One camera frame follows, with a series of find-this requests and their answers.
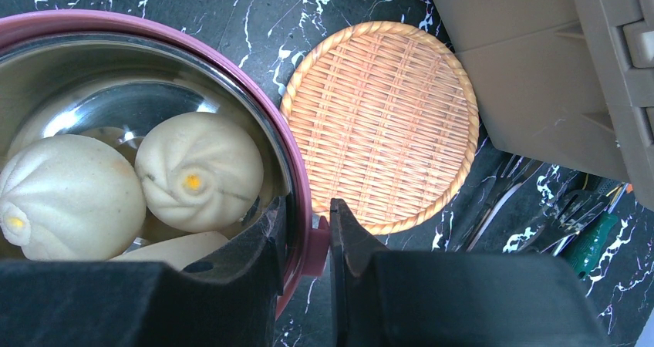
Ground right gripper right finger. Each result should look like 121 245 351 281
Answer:
329 199 609 346

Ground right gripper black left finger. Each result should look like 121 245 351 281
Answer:
1 197 287 346

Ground steamed bun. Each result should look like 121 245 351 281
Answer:
111 231 228 271
1 134 147 261
134 112 265 233

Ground steamed bun front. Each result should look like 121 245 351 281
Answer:
1 134 147 261

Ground metal food tongs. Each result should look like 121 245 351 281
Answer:
453 155 609 255

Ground red steel lunch bowl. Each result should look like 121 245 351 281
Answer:
1 9 330 317

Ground orange green screwdriver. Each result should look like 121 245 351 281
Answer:
562 183 632 280

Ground tan plastic toolbox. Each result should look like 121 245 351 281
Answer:
433 0 653 208

